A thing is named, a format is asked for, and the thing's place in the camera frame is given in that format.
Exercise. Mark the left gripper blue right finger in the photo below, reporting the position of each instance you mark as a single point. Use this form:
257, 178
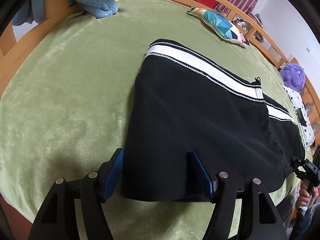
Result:
206, 182

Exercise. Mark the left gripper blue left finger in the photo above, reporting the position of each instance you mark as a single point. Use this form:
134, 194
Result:
109, 174

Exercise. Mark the black track pants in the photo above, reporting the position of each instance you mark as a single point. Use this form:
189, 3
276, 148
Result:
184, 101

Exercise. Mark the person right hand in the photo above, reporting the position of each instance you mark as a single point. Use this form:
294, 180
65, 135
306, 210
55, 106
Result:
305, 198

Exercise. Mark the white black dotted pillow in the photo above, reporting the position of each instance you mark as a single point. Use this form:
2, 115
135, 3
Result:
297, 102

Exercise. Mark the green fleece bed blanket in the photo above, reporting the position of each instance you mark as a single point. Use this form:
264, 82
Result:
66, 109

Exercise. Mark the purple plush toy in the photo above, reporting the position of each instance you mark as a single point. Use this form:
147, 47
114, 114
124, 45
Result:
293, 76

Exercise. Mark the light blue plush blanket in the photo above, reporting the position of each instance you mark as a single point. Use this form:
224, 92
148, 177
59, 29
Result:
35, 10

